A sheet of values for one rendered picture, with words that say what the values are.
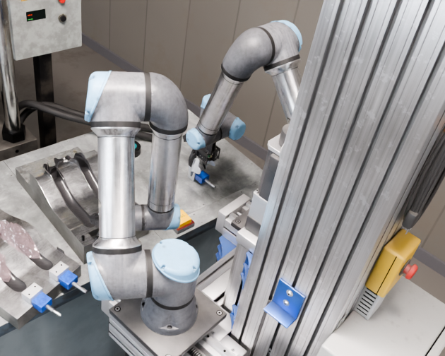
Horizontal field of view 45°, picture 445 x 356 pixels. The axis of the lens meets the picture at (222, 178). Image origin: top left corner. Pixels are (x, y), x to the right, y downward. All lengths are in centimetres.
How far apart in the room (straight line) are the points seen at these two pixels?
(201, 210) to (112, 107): 93
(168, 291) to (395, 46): 76
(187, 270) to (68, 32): 142
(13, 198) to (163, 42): 222
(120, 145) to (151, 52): 295
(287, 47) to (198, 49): 218
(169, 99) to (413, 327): 78
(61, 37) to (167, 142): 118
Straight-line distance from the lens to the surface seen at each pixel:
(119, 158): 127
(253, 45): 160
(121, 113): 126
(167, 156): 138
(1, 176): 223
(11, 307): 174
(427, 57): 90
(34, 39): 239
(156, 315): 141
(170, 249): 132
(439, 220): 326
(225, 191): 220
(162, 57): 411
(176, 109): 130
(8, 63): 223
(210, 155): 209
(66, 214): 194
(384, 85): 94
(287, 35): 168
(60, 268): 178
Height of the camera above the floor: 225
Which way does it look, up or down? 40 degrees down
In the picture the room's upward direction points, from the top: 11 degrees clockwise
